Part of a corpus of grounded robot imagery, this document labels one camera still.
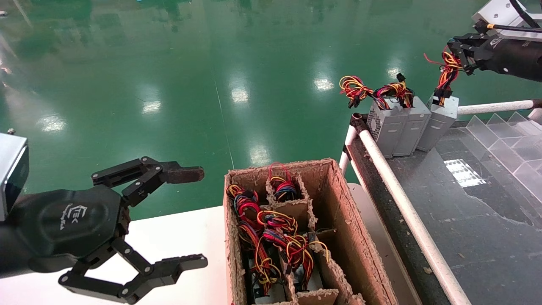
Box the power supply cables in box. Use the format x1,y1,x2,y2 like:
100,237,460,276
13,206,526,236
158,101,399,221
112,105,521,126
256,211,299,238

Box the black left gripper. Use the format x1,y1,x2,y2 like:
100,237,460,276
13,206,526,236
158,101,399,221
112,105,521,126
13,185,209,305

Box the cardboard divider insert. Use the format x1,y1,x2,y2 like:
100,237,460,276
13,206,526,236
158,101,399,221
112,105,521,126
260,176,352,305

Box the black cable with yellow band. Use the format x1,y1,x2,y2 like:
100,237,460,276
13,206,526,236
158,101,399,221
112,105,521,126
475,21,542,33

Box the clear acrylic divider tray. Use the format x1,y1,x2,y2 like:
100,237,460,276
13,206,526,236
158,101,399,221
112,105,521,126
466,111,542,204

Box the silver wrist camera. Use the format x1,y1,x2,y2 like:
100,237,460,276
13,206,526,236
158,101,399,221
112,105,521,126
471,0,542,42
0,133,30,222

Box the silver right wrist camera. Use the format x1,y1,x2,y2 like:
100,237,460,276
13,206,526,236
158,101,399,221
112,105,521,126
471,0,542,42

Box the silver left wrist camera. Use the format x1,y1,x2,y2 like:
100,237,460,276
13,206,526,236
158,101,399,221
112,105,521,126
0,133,30,222

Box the long white frame pipe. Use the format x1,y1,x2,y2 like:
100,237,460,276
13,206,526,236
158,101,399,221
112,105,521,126
358,127,473,305

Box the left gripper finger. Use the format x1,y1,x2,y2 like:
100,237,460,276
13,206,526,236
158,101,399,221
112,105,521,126
91,156,205,208

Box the white frame leg pipe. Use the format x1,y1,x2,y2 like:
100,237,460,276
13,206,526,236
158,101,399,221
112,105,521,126
339,125,359,174

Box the brown cardboard box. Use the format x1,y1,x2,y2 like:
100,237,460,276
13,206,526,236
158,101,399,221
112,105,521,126
224,158,401,305

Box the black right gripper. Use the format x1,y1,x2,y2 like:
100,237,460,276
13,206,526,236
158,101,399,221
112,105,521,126
448,35,542,82

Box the thick black camera cable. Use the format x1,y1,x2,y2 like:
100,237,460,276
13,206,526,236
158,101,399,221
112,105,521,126
508,0,531,21

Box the short white frame pipe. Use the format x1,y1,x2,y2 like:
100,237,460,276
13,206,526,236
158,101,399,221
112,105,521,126
456,100,535,116

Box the grey power supply with cables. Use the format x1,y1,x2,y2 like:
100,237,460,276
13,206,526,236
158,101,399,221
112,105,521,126
268,162,300,203
417,46,465,152
239,222,283,297
273,233,331,293
373,73,432,157
227,183,261,227
340,75,409,158

